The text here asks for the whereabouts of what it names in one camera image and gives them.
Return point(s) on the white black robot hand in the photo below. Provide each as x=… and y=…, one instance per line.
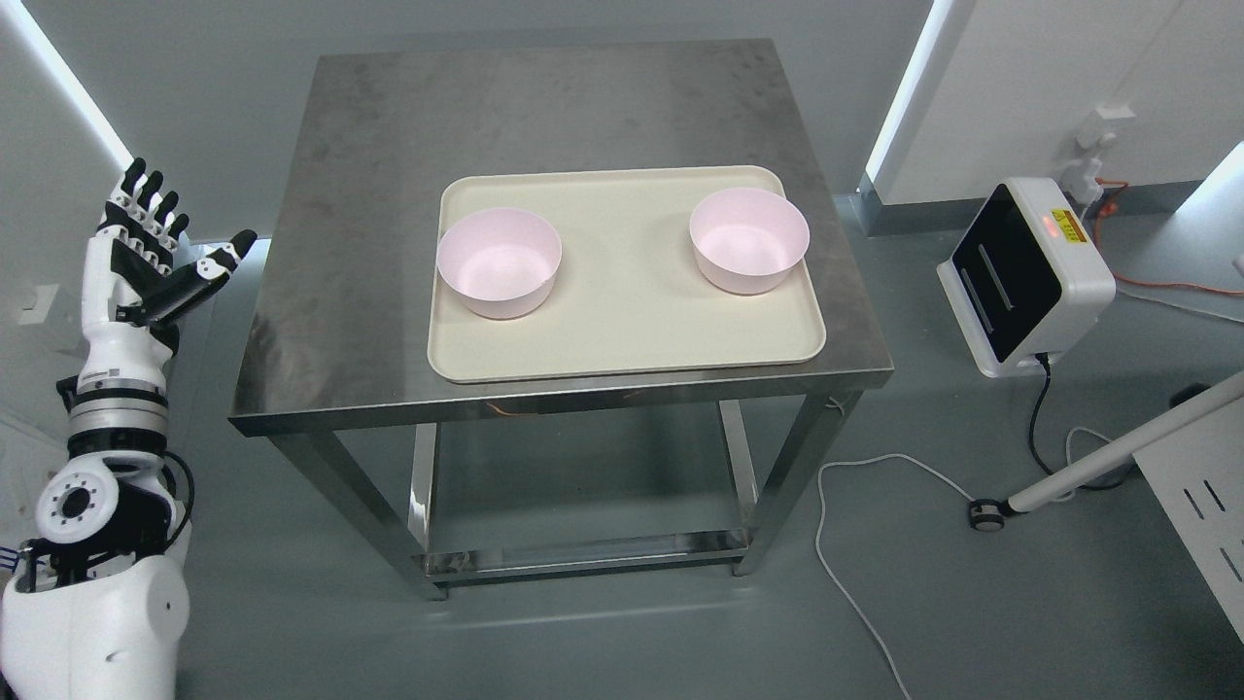
x=133, y=291

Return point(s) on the pink bowl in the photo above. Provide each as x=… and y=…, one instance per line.
x=502, y=262
x=747, y=240

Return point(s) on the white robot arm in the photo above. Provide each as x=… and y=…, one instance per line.
x=99, y=605

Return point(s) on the stainless steel table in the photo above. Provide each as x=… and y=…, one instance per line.
x=335, y=372

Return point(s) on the cream plastic tray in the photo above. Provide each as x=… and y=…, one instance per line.
x=629, y=296

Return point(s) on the white stand leg with caster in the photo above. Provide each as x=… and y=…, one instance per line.
x=987, y=515

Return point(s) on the white black box device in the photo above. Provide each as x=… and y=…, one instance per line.
x=1025, y=283

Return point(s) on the white perforated panel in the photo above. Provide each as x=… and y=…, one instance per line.
x=1196, y=474

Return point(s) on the white wall switch plate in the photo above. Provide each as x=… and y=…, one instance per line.
x=38, y=309

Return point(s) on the white wall socket plug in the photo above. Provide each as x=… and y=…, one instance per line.
x=1099, y=132

